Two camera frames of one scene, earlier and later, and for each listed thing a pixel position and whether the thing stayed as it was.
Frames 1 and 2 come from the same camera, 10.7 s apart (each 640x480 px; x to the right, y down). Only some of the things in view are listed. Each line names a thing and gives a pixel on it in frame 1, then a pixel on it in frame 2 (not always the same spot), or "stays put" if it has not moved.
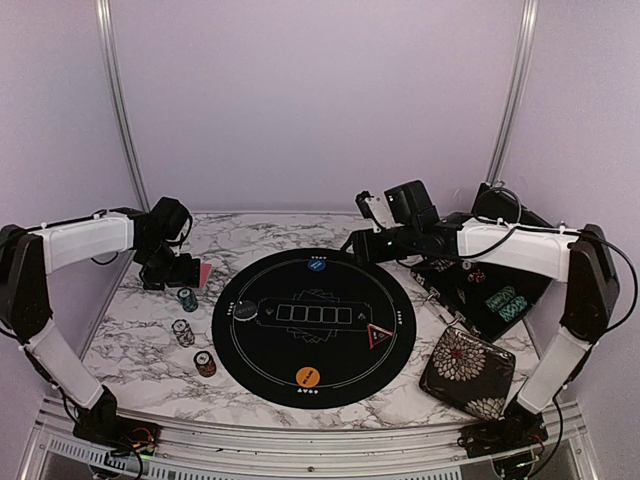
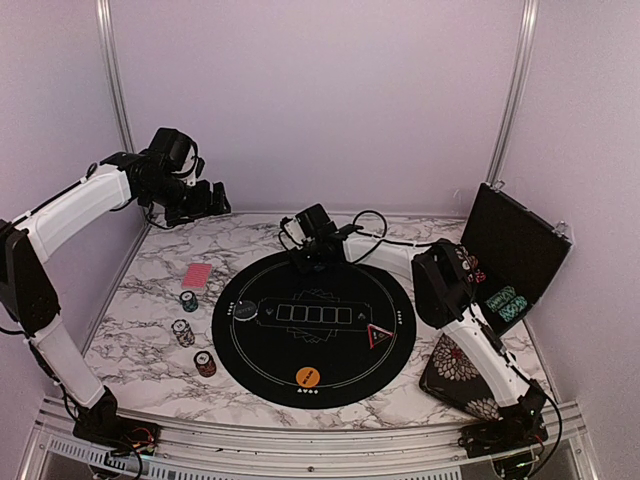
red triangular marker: [376, 335] stays put
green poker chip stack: [187, 300] stays put
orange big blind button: [308, 377] stays put
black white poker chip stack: [183, 333] stays put
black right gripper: [366, 252] → [302, 264]
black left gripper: [187, 275] → [201, 206]
